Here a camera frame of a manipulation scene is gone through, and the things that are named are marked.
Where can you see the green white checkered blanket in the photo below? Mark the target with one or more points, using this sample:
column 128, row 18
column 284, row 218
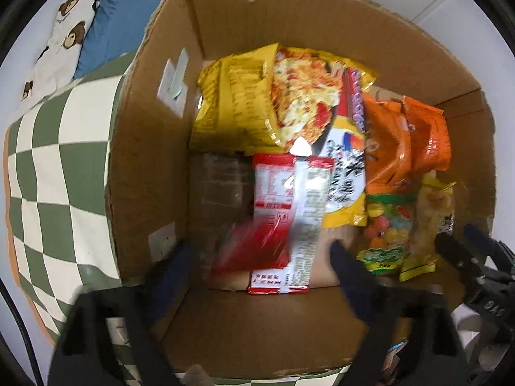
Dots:
column 60, row 161

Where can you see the orange puffed snack bag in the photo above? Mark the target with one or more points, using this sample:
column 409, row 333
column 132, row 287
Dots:
column 428, row 140

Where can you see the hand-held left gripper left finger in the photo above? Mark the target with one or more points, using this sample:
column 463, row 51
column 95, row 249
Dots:
column 177, row 267

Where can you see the brown snack packet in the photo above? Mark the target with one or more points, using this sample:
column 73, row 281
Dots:
column 219, row 181

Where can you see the cardboard box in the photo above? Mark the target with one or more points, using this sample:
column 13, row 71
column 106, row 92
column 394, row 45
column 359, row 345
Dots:
column 153, row 161

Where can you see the small red snack packet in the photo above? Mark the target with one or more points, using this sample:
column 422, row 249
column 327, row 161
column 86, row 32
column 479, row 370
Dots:
column 237, row 249

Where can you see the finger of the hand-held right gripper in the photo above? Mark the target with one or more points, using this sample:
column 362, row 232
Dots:
column 458, row 255
column 485, row 242

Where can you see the orange snack packet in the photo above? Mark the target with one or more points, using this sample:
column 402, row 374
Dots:
column 388, row 148

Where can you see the white bear print pillow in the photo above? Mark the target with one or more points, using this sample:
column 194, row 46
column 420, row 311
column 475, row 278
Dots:
column 56, row 44

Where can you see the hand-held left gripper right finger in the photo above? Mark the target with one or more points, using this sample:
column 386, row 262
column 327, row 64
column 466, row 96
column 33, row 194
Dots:
column 356, row 281

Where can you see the blue bed sheet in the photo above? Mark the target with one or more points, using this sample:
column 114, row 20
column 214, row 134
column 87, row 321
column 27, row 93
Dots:
column 116, row 12

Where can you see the colourful candy ball packet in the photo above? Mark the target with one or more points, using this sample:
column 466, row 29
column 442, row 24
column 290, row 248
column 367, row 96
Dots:
column 384, row 229

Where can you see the yellow instant noodle packet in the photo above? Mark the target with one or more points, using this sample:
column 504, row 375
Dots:
column 318, row 104

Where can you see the red white snack packet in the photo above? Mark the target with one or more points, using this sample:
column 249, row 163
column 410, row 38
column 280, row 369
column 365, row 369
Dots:
column 289, row 217

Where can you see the yellow cookie packet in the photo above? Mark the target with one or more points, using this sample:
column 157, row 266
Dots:
column 432, row 217

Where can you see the yellow snack packet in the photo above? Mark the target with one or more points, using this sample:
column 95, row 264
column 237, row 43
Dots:
column 235, row 100

